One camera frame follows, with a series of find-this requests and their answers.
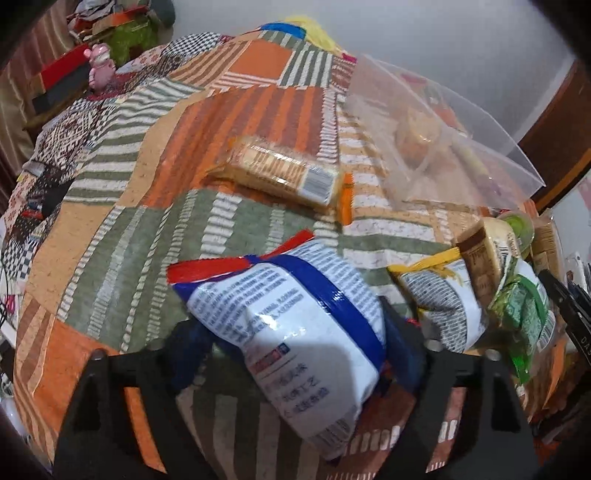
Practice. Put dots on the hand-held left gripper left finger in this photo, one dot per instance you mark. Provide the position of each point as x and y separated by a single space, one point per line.
194 350

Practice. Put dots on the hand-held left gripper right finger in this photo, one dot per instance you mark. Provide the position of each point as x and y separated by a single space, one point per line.
411 355

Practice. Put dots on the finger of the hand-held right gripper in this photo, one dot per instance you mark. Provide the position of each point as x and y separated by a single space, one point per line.
563 295

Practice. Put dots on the white blue-striped snack bag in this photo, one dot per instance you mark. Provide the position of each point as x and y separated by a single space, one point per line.
286 332

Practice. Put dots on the clear-wrapped cracker packet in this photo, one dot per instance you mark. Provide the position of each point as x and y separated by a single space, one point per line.
277 168

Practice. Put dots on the clear plastic storage container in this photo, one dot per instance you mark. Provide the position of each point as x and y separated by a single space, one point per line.
415 92

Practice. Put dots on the green snack packet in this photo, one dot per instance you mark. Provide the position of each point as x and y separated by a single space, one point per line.
526 314

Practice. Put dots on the tan snack packet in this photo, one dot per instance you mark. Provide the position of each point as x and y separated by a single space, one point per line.
547 240

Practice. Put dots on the white snack bag yellow seal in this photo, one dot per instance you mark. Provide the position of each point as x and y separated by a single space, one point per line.
443 300

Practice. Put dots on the green jelly cup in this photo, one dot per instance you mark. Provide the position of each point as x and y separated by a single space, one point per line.
521 228

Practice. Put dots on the brown snack packet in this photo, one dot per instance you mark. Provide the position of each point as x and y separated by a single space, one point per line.
485 258

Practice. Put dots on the striped orange green blanket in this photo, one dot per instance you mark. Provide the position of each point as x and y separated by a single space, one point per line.
138 230

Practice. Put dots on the wooden wardrobe with heart decals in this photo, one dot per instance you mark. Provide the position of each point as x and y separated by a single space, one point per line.
558 129

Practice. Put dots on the checkered floral patchwork quilt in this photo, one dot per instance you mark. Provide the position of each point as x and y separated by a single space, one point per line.
51 152

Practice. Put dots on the dark grey box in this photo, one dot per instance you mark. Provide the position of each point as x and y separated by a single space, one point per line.
57 94

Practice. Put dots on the pink rabbit figure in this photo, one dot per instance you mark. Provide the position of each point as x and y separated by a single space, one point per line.
100 69

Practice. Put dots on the striped brown curtain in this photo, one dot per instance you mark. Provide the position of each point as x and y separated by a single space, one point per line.
18 101

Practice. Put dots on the green patterned bag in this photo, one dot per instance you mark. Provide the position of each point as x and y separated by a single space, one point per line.
134 41

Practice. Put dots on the bright multicoloured quilt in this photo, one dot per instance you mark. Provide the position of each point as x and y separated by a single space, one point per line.
284 31

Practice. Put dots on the yellow cushion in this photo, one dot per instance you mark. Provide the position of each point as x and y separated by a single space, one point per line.
318 30

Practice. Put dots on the pile of clutter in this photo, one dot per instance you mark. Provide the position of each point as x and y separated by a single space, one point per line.
115 11

